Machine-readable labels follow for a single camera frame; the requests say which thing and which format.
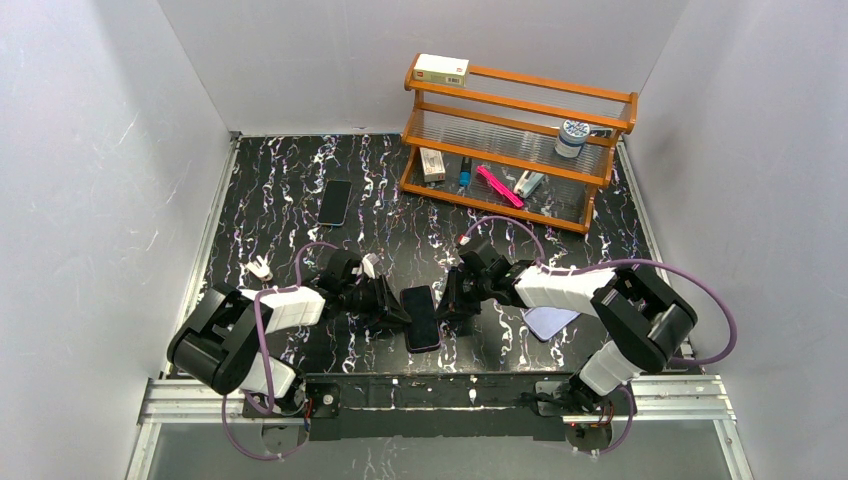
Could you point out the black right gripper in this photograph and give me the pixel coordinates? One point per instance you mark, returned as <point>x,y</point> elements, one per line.
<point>460,297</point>

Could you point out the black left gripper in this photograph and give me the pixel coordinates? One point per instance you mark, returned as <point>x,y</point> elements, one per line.
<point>374,299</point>

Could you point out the pink-edged black smartphone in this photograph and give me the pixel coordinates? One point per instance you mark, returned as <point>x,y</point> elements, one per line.
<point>422,334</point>

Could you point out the lavender phone case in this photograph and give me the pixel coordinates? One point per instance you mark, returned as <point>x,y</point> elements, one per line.
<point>547,322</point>

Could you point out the blue-edged black smartphone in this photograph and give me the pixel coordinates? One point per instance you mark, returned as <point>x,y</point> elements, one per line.
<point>334,203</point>

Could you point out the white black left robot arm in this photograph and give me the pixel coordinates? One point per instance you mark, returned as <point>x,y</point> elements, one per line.
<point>223,342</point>

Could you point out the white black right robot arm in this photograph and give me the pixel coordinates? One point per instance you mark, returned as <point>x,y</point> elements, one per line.
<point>645,318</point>

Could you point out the pink comb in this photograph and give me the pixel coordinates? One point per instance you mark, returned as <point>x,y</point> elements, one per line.
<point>499,188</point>

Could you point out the blue black marker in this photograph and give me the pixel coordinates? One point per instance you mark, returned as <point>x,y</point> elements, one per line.
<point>465,172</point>

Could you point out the small white staple box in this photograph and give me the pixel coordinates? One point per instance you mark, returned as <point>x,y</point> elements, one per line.
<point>432,163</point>

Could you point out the white teal stapler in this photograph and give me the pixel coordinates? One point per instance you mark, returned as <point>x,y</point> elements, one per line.
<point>528,183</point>

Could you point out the orange wooden shelf rack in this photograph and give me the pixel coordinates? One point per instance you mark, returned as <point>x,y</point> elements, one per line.
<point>509,123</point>

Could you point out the blue white round jar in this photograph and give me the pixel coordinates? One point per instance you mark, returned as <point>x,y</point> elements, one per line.
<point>571,138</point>

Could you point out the white green box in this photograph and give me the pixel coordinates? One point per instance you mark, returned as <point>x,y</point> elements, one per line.
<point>440,70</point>

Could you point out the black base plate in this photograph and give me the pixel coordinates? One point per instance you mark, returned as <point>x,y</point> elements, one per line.
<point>340,406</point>

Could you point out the aluminium rail frame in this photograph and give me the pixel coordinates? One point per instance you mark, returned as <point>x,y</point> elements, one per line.
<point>268,203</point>

